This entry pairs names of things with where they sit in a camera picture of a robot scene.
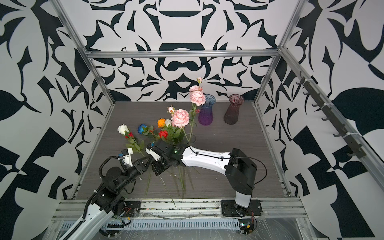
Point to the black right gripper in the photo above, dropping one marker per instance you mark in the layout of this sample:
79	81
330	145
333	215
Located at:
156	168

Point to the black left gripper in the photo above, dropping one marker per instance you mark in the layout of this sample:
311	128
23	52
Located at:
138	167

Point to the clear ribbed glass vase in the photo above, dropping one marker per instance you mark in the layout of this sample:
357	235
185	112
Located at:
189	139

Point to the white artificial rose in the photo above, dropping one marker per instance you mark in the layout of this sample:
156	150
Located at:
137	145

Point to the pink carnation stem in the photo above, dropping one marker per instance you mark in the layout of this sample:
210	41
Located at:
180	119
197	98

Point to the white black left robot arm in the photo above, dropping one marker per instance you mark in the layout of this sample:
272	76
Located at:
107	201

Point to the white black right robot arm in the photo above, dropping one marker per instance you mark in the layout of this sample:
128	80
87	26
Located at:
239	169

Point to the purple blue glass vase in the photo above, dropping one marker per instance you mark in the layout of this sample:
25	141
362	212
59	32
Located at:
206	113

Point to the smoky pink glass vase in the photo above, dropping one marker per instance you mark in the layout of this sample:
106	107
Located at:
232	114

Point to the small red artificial rose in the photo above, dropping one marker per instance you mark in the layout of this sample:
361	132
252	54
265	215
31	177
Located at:
163	135

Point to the cream artificial rose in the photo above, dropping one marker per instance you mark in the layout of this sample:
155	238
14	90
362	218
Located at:
168	123

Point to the orange artificial rose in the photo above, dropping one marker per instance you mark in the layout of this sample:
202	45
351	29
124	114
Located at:
161	123

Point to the blue artificial rose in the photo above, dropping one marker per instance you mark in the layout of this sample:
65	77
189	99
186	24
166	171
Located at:
142	128

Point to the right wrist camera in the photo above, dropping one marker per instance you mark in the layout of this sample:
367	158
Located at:
154	155

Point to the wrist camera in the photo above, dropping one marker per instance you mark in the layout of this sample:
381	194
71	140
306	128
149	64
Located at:
125	158
154	155

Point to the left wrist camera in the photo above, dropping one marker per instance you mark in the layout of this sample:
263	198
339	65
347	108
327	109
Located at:
125	158

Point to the white slotted cable duct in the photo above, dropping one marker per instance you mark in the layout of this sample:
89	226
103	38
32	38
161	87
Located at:
174	224

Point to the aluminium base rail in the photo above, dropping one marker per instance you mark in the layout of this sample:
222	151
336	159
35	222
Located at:
178	208

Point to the aluminium frame crossbar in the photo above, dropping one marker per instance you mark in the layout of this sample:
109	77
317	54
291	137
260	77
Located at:
180	54

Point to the grey wall hook rail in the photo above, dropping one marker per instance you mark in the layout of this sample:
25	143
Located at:
333	115

